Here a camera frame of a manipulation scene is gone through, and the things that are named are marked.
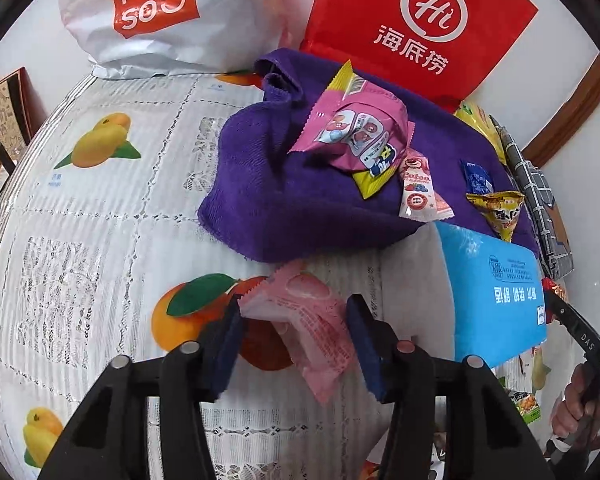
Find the yellow triangular snack packet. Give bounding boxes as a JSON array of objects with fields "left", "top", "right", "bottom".
[{"left": 466, "top": 191, "right": 526, "bottom": 243}]

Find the magenta snack packet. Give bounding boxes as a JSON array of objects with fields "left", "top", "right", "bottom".
[{"left": 287, "top": 60, "right": 415, "bottom": 201}]

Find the light pink snack packet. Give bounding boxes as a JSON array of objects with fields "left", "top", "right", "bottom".
[{"left": 239, "top": 260, "right": 358, "bottom": 406}]

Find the grey checked cloth with star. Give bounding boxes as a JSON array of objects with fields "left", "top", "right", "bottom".
[{"left": 490, "top": 115, "right": 574, "bottom": 281}]

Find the blue tissue pack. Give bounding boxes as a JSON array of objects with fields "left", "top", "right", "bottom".
[{"left": 380, "top": 221, "right": 549, "bottom": 363}]

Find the white plastic bag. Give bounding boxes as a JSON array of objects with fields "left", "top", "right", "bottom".
[{"left": 56, "top": 0, "right": 286, "bottom": 80}]

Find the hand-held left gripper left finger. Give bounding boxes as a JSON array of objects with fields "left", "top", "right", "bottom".
[{"left": 37, "top": 294, "right": 246, "bottom": 480}]

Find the purple towel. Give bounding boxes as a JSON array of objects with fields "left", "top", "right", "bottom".
[{"left": 197, "top": 48, "right": 538, "bottom": 264}]

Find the yellow chips bag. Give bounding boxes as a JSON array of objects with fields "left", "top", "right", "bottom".
[{"left": 454, "top": 101, "right": 508, "bottom": 166}]

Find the red snack packet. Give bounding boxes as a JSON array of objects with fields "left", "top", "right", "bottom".
[{"left": 541, "top": 277, "right": 568, "bottom": 303}]

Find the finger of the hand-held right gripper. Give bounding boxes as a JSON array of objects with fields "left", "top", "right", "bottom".
[{"left": 545, "top": 291, "right": 600, "bottom": 367}]

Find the green snack packet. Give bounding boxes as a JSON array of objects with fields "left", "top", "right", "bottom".
[{"left": 507, "top": 390, "right": 543, "bottom": 423}]

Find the person's right hand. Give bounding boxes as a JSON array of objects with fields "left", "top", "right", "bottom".
[{"left": 553, "top": 364, "right": 600, "bottom": 440}]

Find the brown patterned book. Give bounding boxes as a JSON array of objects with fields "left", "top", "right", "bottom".
[{"left": 0, "top": 69, "right": 35, "bottom": 163}]

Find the red paper bag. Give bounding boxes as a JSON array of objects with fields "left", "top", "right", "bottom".
[{"left": 300, "top": 0, "right": 539, "bottom": 113}]

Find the brown wooden door frame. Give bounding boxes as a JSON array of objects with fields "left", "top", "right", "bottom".
[{"left": 522, "top": 52, "right": 600, "bottom": 168}]

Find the bear print snack packet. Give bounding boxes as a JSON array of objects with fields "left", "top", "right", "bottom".
[{"left": 398, "top": 147, "right": 455, "bottom": 222}]

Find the blue snack packet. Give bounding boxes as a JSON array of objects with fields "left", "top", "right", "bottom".
[{"left": 460, "top": 160, "right": 495, "bottom": 196}]

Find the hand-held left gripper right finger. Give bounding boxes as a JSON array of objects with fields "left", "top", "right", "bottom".
[{"left": 345, "top": 294, "right": 556, "bottom": 480}]

